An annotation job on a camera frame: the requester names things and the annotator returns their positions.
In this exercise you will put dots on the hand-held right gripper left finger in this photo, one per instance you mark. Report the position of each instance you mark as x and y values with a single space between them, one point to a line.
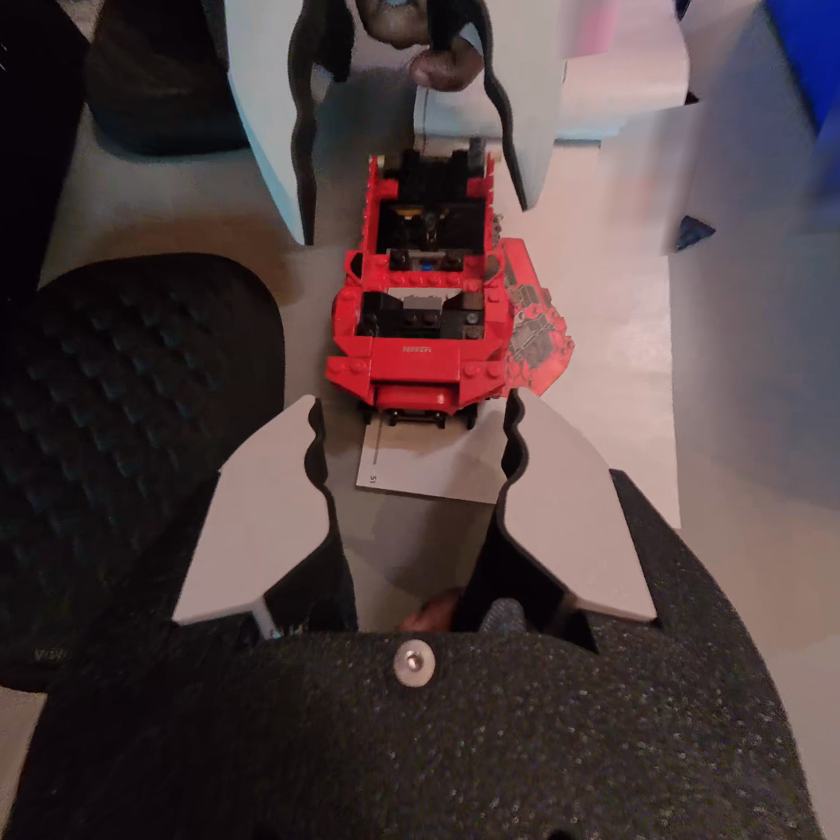
256 538

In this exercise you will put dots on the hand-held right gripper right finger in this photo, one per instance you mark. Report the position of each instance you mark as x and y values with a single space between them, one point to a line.
578 538

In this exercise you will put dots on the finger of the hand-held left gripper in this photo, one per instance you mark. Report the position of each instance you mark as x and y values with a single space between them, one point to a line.
263 79
532 79

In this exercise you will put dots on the lego instruction booklet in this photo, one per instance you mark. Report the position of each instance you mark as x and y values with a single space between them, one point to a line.
433 460

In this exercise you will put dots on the red and black lego car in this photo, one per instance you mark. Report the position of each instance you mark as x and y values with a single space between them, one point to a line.
414 355

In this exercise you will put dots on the blue plastic bin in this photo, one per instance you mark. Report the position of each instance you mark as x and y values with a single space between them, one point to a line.
807 53

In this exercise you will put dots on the small dark wedge lego piece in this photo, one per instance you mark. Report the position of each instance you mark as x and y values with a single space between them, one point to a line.
693 232

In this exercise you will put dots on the black quilted chair seat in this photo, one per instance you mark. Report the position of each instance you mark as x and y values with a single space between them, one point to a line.
118 460
158 79

